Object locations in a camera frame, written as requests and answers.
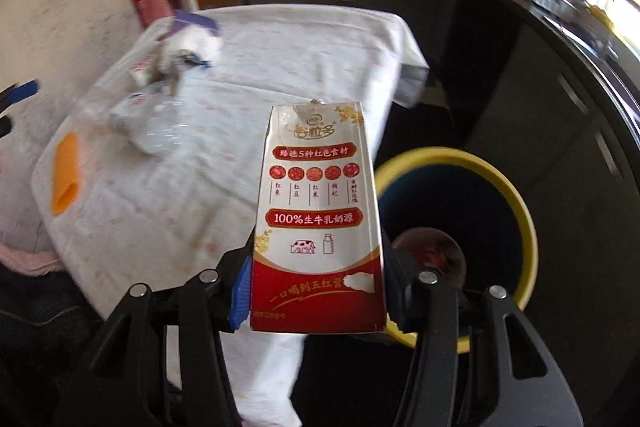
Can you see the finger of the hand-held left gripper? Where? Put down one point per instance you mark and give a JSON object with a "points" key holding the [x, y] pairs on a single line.
{"points": [[22, 91]]}

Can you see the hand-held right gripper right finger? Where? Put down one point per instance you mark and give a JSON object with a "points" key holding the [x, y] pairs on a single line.
{"points": [[397, 302]]}

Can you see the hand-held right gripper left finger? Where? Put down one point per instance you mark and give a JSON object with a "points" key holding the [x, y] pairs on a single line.
{"points": [[241, 294]]}

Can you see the red and white milk carton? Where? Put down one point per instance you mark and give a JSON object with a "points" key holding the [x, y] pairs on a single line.
{"points": [[315, 207]]}

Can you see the yellow-rimmed trash bin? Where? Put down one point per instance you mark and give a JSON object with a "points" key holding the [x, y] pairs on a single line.
{"points": [[450, 197]]}

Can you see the orange plastic piece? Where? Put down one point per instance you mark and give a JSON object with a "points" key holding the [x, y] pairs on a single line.
{"points": [[67, 172]]}

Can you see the small white carton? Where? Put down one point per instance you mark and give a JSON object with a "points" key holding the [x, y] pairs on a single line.
{"points": [[142, 72]]}

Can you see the white floral tablecloth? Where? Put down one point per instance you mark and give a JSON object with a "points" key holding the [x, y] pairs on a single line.
{"points": [[200, 167]]}

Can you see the clear plastic bottle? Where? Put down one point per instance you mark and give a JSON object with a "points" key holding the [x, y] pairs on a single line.
{"points": [[160, 134]]}

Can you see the crumpled grey wrapper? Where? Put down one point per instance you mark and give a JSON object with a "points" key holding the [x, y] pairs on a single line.
{"points": [[172, 63]]}

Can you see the pink cloth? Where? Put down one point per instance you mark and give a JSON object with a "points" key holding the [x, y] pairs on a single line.
{"points": [[25, 257]]}

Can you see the crumpled white tissue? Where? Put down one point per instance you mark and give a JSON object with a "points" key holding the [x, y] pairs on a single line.
{"points": [[200, 44]]}

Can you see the dark cloth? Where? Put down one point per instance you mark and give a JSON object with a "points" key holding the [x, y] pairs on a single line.
{"points": [[40, 322]]}

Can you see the yellow cloth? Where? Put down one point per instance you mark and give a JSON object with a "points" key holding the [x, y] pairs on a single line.
{"points": [[600, 16]]}

